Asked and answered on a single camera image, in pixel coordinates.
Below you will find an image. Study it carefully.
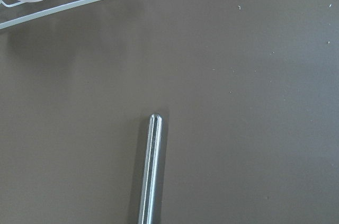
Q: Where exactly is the steel muddler black tip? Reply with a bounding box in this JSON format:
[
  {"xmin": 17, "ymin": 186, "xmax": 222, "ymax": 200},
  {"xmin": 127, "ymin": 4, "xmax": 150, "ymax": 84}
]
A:
[{"xmin": 137, "ymin": 113, "xmax": 168, "ymax": 223}]

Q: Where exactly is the white wire rack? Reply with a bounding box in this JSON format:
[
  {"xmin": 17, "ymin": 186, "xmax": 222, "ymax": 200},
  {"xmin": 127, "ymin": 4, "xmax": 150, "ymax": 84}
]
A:
[{"xmin": 0, "ymin": 0, "xmax": 123, "ymax": 30}]

